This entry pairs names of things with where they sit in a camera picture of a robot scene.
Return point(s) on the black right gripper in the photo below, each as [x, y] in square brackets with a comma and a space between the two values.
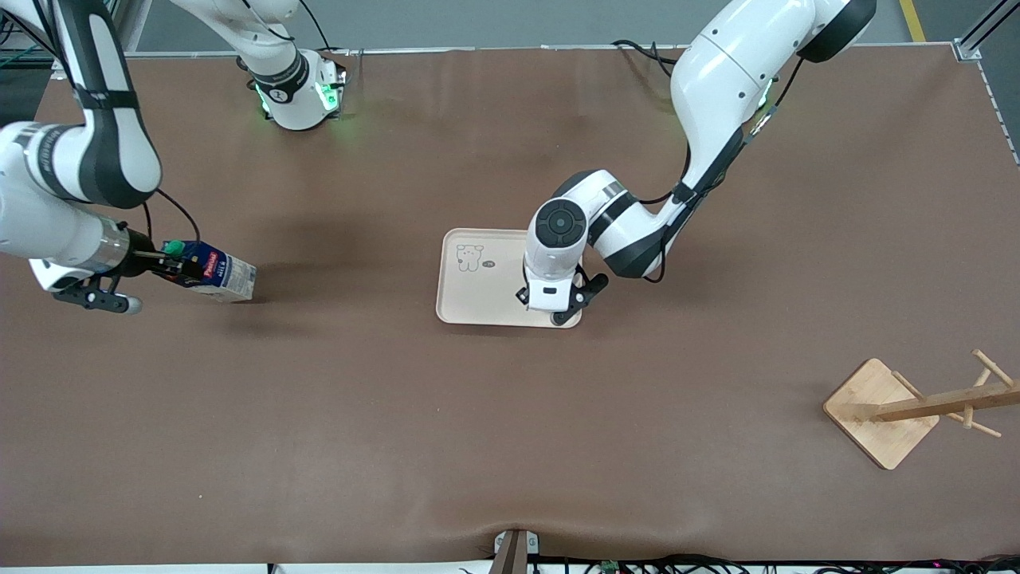
[140, 260]

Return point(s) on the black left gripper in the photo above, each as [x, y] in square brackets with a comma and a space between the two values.
[521, 295]

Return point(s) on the blue milk carton green cap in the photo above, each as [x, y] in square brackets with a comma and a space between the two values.
[227, 279]

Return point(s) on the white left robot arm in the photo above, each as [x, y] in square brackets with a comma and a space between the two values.
[717, 88]

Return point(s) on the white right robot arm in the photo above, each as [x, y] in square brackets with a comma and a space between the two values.
[48, 223]

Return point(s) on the white tray with rabbit print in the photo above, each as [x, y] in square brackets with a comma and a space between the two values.
[478, 295]

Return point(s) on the small green circuit board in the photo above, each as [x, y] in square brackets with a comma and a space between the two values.
[611, 567]

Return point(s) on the wooden mug stand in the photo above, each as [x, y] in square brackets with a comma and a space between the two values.
[876, 406]

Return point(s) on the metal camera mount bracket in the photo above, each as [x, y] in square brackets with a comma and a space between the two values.
[514, 550]

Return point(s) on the aluminium frame post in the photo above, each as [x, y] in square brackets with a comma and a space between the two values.
[976, 36]

